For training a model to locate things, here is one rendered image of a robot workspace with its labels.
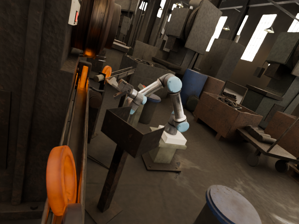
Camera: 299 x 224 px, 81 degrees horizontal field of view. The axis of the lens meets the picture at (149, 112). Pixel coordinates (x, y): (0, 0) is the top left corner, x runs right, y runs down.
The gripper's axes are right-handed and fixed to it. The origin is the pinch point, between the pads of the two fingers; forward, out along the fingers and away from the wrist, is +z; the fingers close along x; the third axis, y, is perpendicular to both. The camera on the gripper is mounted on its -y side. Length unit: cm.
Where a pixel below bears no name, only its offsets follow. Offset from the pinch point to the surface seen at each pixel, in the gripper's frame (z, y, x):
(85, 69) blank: 17.6, 0.0, 3.9
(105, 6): 27, 38, 21
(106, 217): -35, -66, 56
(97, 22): 26.5, 29.4, 22.5
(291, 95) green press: -491, 202, -191
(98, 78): 1.5, -7.8, -28.6
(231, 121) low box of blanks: -221, 38, -70
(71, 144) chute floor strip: 12, -19, 64
